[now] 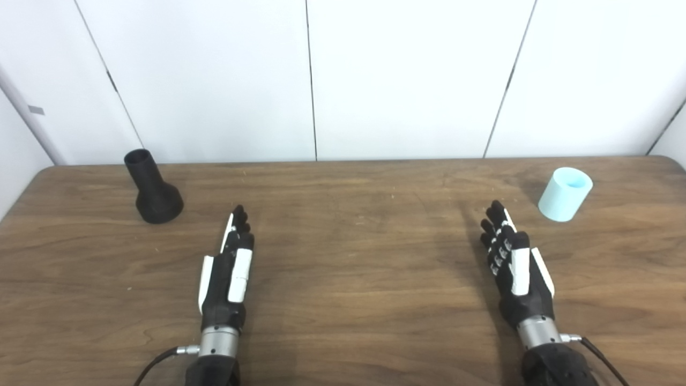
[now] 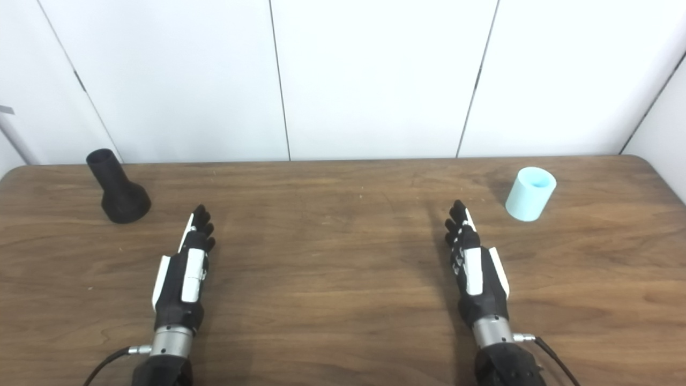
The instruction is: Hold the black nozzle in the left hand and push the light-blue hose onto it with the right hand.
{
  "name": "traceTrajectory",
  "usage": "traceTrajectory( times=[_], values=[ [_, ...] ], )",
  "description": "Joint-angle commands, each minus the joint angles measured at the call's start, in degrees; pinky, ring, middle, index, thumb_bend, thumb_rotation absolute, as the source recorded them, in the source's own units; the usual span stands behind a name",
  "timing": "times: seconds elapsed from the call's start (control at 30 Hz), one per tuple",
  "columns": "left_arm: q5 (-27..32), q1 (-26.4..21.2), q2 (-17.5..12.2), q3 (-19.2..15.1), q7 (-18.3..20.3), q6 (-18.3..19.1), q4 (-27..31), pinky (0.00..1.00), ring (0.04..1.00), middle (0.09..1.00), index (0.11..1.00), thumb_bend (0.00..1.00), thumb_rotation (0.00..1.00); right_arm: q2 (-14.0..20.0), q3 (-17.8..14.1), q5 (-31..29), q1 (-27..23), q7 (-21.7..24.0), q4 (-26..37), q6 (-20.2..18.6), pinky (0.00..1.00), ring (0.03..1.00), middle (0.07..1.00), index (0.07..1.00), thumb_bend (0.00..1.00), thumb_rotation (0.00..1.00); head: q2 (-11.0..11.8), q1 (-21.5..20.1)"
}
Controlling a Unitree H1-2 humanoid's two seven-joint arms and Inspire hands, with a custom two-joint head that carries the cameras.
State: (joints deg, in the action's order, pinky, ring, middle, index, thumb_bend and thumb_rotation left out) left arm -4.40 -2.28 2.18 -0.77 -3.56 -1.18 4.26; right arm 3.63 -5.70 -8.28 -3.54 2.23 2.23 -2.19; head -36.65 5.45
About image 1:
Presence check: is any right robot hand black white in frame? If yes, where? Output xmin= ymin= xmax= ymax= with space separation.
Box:
xmin=480 ymin=201 xmax=556 ymax=329

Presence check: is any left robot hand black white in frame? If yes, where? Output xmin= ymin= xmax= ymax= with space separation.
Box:
xmin=198 ymin=205 xmax=256 ymax=330

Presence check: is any black nozzle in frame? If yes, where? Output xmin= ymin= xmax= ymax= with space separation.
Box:
xmin=124 ymin=149 xmax=184 ymax=224

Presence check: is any light-blue hose piece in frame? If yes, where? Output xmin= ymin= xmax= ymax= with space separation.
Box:
xmin=538 ymin=167 xmax=594 ymax=222

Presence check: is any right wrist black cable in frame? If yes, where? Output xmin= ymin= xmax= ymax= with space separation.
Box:
xmin=560 ymin=333 xmax=632 ymax=386

